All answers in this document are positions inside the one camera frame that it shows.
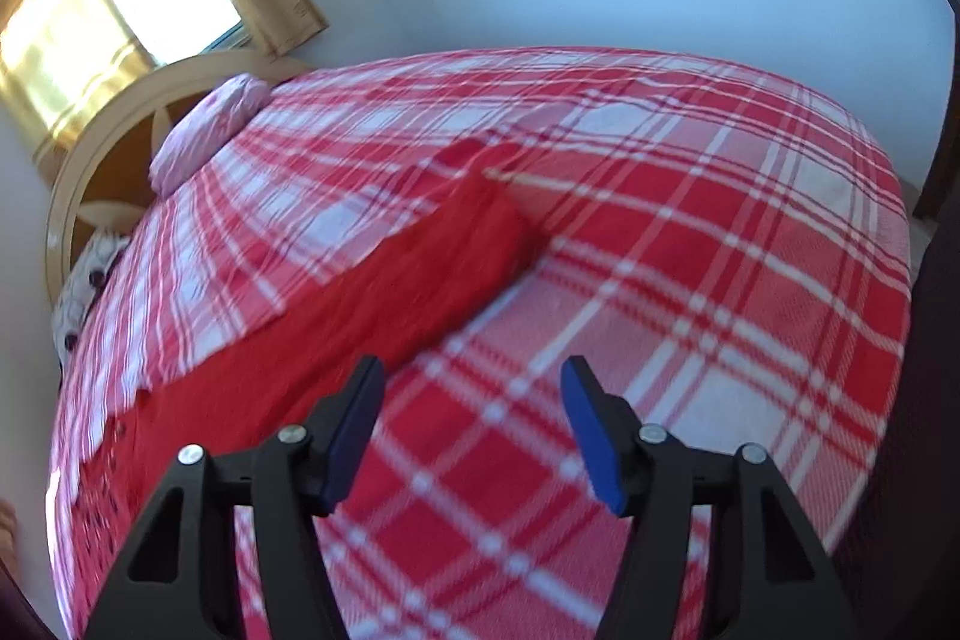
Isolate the red knitted sweater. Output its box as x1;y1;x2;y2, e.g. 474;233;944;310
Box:
71;172;547;575

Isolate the white patterned pillow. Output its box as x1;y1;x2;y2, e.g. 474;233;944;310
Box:
50;229;130;369

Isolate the red white plaid bedspread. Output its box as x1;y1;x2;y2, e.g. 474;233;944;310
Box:
47;49;910;638

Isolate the cream wooden headboard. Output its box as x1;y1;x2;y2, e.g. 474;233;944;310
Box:
44;49;311;301

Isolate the pink pillow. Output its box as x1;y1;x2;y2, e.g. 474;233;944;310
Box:
148;73;272;198

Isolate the yellow curtain left of window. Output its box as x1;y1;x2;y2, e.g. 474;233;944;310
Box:
2;0;156;184

